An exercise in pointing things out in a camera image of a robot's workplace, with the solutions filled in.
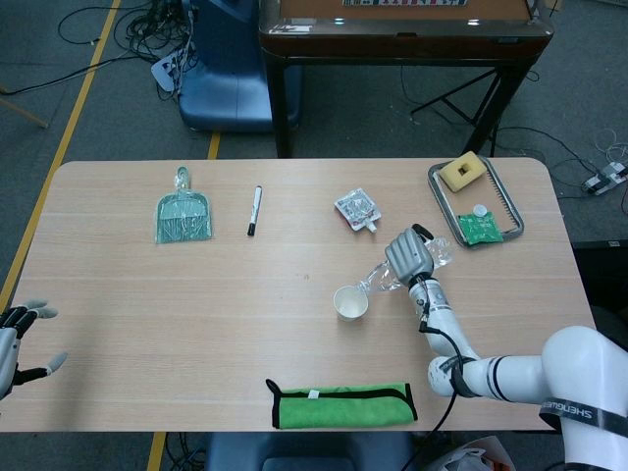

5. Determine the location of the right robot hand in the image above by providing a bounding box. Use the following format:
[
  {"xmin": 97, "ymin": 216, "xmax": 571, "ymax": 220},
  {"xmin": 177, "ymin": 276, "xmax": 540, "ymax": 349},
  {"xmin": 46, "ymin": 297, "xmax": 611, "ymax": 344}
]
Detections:
[{"xmin": 384, "ymin": 224, "xmax": 436, "ymax": 285}]

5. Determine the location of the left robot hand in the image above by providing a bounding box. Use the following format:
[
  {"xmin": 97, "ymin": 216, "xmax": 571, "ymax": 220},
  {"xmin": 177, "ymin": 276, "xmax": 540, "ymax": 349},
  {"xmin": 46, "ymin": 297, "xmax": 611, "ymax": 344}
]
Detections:
[{"xmin": 0, "ymin": 299, "xmax": 69, "ymax": 399}]

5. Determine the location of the clear plastic bottle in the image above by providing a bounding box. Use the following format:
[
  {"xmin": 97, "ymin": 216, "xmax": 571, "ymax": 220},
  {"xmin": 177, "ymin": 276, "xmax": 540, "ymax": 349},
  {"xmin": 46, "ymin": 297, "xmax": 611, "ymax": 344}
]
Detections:
[{"xmin": 353, "ymin": 235, "xmax": 455, "ymax": 296}]

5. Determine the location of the white paper cup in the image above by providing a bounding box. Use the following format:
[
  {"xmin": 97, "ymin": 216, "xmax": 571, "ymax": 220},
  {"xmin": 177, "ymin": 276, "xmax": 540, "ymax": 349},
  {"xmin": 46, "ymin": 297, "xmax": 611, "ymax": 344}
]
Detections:
[{"xmin": 333, "ymin": 285, "xmax": 370, "ymax": 323}]

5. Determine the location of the metal tray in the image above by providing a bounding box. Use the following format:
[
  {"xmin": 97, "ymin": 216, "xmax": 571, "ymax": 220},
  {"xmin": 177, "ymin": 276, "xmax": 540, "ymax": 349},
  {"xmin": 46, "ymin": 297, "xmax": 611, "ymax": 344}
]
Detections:
[{"xmin": 427, "ymin": 156, "xmax": 525, "ymax": 249}]

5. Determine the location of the silver foil spout pouch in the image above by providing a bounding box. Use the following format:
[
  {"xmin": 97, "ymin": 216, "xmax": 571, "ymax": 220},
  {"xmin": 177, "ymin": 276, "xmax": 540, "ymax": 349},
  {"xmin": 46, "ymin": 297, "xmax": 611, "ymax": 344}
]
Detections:
[{"xmin": 334, "ymin": 187, "xmax": 384, "ymax": 235}]

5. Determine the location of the green snack packet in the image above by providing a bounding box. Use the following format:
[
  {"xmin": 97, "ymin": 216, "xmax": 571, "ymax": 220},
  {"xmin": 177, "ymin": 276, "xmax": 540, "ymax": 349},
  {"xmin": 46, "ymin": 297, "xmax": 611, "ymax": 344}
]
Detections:
[{"xmin": 456, "ymin": 213, "xmax": 504, "ymax": 245}]

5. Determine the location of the yellow square sponge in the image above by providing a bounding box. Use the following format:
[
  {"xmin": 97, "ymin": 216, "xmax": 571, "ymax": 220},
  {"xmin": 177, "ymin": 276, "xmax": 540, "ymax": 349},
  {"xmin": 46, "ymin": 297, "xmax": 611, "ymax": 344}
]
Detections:
[{"xmin": 438, "ymin": 151, "xmax": 487, "ymax": 192}]

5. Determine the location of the black white marker pen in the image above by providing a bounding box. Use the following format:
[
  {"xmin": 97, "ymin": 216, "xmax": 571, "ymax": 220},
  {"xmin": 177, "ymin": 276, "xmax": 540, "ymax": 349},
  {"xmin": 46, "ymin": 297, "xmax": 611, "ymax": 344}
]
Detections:
[{"xmin": 246, "ymin": 184, "xmax": 264, "ymax": 238}]

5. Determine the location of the green microfiber cloth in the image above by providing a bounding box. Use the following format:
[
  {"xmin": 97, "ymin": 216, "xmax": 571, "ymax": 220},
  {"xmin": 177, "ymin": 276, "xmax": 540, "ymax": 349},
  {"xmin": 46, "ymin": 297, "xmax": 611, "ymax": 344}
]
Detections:
[{"xmin": 265, "ymin": 377, "xmax": 419, "ymax": 430}]

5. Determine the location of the white plastic bag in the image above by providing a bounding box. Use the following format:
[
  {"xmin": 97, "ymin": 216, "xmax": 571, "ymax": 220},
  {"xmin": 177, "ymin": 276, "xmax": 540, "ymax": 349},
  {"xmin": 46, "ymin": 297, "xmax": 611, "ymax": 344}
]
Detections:
[{"xmin": 431, "ymin": 434, "xmax": 516, "ymax": 471}]

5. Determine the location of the brown mahjong table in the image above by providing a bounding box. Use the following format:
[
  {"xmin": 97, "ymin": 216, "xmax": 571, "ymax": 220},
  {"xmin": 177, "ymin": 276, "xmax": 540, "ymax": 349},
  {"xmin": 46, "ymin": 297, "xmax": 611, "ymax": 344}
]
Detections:
[{"xmin": 258, "ymin": 0, "xmax": 554, "ymax": 158}]

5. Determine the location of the grey floor power strip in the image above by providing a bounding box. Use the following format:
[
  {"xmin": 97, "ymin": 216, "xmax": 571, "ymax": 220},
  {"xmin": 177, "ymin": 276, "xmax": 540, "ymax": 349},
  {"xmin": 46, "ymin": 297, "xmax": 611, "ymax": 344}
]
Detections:
[{"xmin": 581, "ymin": 164, "xmax": 628, "ymax": 196}]

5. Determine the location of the green dustpan brush set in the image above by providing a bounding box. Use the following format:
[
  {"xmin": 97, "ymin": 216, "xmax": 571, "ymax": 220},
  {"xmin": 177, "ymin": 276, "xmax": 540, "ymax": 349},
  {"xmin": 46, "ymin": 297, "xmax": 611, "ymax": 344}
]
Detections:
[{"xmin": 155, "ymin": 166, "xmax": 216, "ymax": 245}]

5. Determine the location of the white power strip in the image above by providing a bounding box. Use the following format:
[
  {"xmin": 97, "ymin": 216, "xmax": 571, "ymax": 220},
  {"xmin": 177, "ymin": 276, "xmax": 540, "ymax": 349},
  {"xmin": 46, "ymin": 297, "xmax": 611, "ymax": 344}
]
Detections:
[{"xmin": 150, "ymin": 51, "xmax": 190, "ymax": 93}]

